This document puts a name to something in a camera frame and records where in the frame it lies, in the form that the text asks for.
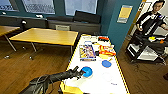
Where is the yellow wall poster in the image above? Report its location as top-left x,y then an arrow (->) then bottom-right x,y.
116,4 -> 134,24

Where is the red and black object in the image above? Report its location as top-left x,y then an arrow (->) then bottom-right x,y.
97,35 -> 111,42

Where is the yellow flat object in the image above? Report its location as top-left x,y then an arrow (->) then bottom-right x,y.
99,54 -> 113,61

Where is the orange game box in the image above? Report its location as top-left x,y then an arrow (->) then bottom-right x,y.
98,44 -> 117,57

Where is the light grey chair back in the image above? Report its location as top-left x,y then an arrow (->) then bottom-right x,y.
54,24 -> 71,32

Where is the interior glass window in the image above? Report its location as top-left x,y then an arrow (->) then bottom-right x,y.
0,0 -> 20,11
21,0 -> 56,15
64,0 -> 100,16

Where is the light wooden table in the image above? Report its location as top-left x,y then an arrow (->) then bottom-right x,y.
9,27 -> 80,58
0,25 -> 22,53

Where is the dark grey sofa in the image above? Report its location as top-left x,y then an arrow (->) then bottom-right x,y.
46,10 -> 102,34

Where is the long dark grey bench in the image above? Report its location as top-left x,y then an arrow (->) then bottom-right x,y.
0,13 -> 48,29

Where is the white shallow bowl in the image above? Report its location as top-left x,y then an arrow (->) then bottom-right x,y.
101,72 -> 115,84

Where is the yellow round object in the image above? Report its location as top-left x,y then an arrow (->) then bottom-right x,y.
147,36 -> 157,42

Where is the yellow air hockey table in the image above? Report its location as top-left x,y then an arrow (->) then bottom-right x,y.
59,33 -> 131,94

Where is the small black round object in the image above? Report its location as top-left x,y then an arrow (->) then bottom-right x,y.
20,19 -> 28,30

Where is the white flat box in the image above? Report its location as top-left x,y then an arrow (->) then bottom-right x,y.
82,34 -> 98,44

